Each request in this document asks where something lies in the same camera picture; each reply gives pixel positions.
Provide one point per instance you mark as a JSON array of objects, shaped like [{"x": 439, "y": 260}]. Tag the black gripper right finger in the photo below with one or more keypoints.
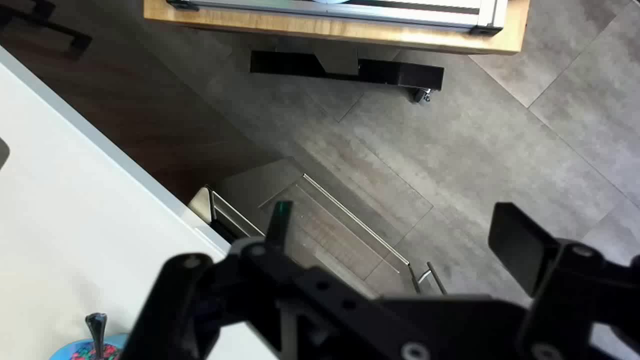
[{"x": 572, "y": 300}]

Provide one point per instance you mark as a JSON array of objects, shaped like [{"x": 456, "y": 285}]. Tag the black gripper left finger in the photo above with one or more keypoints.
[{"x": 200, "y": 306}]

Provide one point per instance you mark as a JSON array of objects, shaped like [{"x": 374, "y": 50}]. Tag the metal spoon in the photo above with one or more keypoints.
[{"x": 97, "y": 330}]

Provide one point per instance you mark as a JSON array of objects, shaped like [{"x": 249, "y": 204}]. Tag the colourful cereal heap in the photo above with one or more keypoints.
[{"x": 83, "y": 353}]

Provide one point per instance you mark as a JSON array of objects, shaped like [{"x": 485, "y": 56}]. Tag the blue bowl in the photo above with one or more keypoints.
[{"x": 63, "y": 353}]

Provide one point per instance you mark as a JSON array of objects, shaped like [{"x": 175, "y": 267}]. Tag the glass door beverage fridge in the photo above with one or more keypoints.
[{"x": 252, "y": 186}]

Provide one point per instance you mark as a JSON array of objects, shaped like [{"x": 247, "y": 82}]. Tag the aluminium extrusion frame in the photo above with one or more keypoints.
[{"x": 332, "y": 9}]

